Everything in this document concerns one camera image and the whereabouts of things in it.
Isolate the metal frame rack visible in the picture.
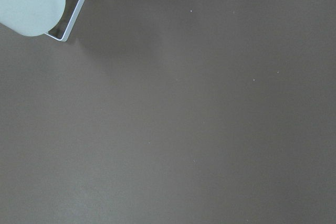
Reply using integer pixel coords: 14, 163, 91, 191
44, 0, 98, 42

